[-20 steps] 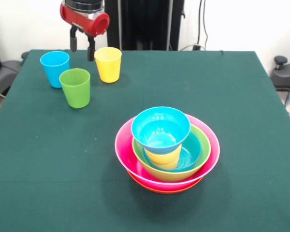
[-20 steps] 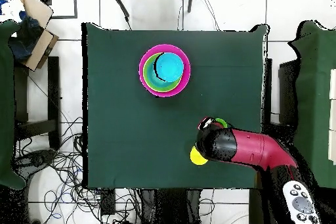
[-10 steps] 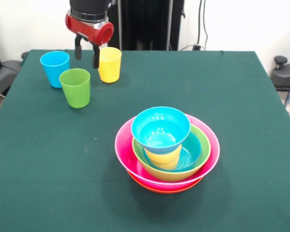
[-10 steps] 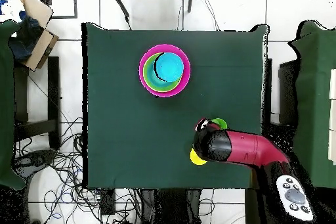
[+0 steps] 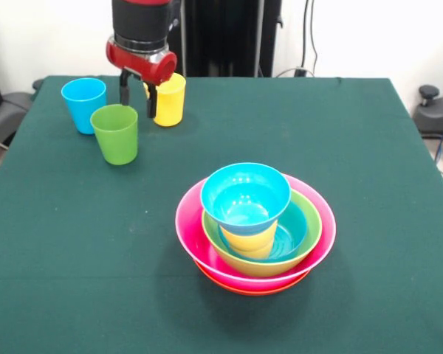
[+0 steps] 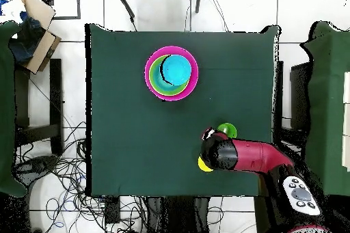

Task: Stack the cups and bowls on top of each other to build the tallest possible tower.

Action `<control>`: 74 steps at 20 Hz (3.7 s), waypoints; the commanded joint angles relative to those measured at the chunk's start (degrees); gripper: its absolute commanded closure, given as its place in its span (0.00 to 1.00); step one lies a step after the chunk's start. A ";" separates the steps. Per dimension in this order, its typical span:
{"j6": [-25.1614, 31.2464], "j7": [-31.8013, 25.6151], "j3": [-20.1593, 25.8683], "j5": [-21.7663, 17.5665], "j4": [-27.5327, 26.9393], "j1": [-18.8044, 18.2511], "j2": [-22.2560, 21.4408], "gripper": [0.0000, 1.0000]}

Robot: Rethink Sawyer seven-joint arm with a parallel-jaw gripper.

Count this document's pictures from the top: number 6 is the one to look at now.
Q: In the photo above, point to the black bench frame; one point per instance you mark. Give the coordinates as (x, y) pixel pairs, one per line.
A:
(56, 93)

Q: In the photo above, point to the dark green table cloth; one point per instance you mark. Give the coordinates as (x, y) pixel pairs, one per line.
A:
(123, 134)

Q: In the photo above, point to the dark blue cloth bag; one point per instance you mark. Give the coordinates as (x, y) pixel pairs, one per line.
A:
(27, 41)

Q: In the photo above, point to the stack of white boxes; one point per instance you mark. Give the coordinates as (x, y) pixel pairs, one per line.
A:
(347, 121)

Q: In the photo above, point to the large pink bowl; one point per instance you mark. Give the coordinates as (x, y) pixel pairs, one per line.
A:
(171, 50)

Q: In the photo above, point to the small light blue bowl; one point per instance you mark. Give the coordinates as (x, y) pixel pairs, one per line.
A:
(176, 70)

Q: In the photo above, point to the black tripod leg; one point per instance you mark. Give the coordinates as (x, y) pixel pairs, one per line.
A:
(198, 0)
(125, 4)

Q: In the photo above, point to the large green bowl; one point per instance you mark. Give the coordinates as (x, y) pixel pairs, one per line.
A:
(169, 93)

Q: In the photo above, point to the cardboard box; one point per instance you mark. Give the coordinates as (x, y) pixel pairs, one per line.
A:
(41, 50)

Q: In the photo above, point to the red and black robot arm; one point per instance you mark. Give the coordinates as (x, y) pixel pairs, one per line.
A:
(259, 156)

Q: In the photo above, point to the tall yellow cup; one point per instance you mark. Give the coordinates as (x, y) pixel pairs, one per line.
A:
(202, 166)

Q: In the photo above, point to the green cloth side table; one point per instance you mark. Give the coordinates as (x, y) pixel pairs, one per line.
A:
(328, 107)
(5, 107)

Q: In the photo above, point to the green cup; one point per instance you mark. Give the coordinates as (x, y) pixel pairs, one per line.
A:
(228, 129)

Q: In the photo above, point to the black square frame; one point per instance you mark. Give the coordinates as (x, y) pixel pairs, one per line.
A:
(68, 18)

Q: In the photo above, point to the black chair base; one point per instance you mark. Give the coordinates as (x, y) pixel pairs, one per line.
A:
(35, 166)

